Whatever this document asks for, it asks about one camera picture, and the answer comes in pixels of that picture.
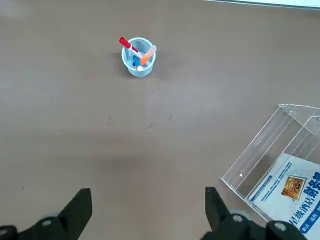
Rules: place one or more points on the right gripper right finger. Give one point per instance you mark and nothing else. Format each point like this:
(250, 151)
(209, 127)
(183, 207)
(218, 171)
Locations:
(225, 225)

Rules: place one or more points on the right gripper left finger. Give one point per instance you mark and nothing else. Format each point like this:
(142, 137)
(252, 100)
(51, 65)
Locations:
(62, 220)

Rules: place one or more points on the white book with blue print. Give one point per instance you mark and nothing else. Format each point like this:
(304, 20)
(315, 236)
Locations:
(287, 195)

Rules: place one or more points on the clear acrylic storage rack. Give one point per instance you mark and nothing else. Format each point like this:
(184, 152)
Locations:
(257, 155)

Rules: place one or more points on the clear blue pen cup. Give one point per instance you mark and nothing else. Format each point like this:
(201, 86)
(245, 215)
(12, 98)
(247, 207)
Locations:
(140, 73)

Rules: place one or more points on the blue marker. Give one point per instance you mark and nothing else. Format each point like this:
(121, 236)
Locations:
(136, 61)

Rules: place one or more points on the orange marker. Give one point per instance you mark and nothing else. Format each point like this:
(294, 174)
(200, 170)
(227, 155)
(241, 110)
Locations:
(147, 56)

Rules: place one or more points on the red marker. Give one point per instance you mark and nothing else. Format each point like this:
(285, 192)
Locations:
(126, 43)

